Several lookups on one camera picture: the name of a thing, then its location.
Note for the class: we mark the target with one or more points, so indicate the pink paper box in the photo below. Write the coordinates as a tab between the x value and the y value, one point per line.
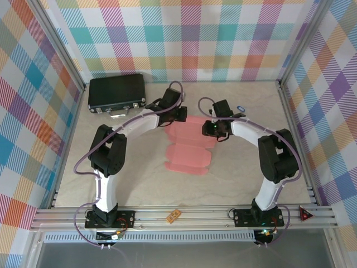
189	156

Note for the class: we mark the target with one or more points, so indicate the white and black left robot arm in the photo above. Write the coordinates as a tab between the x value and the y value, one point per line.
107	192

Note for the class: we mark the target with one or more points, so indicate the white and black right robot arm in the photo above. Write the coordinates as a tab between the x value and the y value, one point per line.
267	192

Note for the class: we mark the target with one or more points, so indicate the orange small box with print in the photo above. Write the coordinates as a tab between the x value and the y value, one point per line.
173	216

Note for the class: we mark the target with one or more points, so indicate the blue key tag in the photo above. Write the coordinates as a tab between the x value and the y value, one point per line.
240	108

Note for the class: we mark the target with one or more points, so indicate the black briefcase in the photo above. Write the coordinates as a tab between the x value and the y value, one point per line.
115	90

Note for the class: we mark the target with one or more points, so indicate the black electronics board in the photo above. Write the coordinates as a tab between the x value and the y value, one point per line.
110	236
263	236

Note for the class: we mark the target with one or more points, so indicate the red triangle button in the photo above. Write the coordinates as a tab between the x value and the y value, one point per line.
306	215

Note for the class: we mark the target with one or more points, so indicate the aluminium side rail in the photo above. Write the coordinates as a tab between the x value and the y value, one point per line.
67	145
288	111

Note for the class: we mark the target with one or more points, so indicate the aluminium frame post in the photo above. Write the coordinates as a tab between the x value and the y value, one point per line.
57	42
301	42

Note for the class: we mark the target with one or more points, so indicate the aluminium front frame rail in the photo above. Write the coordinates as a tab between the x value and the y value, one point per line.
209	217

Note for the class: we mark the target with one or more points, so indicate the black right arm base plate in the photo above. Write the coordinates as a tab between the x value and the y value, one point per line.
241	217

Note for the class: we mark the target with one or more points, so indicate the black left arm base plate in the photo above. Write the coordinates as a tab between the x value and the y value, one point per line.
127	219

